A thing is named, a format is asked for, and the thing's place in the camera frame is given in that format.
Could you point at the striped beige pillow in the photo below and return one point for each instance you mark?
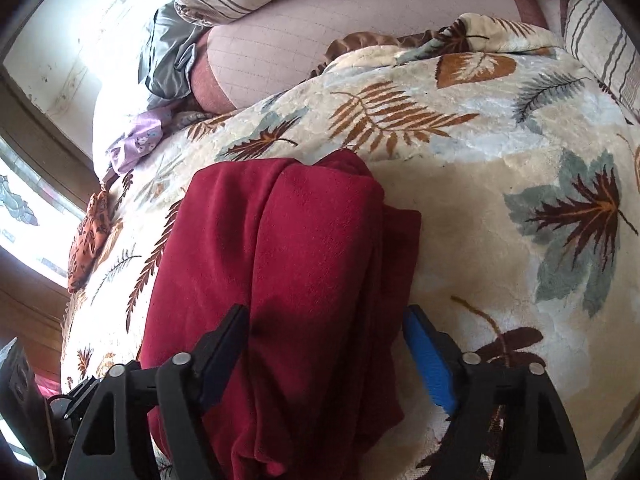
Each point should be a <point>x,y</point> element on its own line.
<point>600,35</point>

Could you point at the orange floral cloth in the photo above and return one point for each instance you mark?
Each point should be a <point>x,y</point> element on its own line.
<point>90,240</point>

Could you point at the dark red garment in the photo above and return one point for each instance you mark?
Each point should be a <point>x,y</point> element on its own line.
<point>300,240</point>

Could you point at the purple floral cloth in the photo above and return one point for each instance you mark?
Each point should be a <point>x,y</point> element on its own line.
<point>140,135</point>

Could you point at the cream leaf-print blanket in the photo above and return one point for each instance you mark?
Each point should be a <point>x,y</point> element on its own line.
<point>475,240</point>

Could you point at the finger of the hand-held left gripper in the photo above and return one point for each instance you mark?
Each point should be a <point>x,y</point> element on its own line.
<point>80,397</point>

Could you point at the grey cloth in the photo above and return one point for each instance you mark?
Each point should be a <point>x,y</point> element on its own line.
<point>170,60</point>

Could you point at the pink quilted bed sheet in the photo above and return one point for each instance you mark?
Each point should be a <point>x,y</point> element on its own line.
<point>350,5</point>

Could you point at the stained glass window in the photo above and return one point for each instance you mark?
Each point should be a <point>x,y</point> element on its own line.
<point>30,210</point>

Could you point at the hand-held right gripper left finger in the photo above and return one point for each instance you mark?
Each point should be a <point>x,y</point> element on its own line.
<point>220,370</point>

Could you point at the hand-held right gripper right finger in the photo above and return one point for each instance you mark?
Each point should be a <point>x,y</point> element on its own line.
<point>430,365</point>

